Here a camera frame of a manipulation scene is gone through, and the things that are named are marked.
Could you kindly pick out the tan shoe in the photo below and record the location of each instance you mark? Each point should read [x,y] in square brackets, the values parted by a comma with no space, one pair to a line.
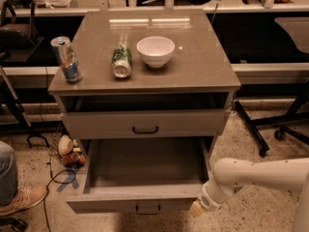
[25,198]

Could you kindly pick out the jeans leg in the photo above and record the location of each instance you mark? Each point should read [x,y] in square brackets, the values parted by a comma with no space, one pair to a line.
[8,174]

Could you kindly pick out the white bowl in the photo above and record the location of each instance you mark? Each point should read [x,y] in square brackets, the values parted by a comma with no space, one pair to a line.
[155,51]

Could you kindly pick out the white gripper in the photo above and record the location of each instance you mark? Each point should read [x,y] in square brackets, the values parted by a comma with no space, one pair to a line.
[208,200]

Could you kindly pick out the black stand left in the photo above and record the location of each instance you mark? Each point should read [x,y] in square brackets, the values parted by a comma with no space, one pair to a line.
[15,104]

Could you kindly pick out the grey drawer cabinet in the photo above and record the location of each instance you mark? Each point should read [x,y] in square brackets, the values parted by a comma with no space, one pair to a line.
[146,75]

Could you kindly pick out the silver blue upright can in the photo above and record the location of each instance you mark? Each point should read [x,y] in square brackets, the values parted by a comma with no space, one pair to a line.
[66,58]

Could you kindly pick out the blue tape cross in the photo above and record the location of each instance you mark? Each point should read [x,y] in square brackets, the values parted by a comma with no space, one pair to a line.
[70,180]

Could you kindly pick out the wire basket with toys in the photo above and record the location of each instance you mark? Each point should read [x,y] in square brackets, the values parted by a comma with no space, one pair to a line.
[66,150]

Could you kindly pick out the green can lying down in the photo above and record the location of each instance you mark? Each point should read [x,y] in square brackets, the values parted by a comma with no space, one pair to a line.
[121,61]

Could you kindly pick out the top drawer with black handle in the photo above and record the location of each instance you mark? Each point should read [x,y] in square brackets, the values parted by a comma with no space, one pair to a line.
[138,124]

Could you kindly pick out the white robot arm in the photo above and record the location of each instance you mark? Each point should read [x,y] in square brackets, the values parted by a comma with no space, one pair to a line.
[230,177]

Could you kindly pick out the black office chair base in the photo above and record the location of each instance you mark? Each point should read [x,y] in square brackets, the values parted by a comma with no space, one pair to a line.
[281,121]

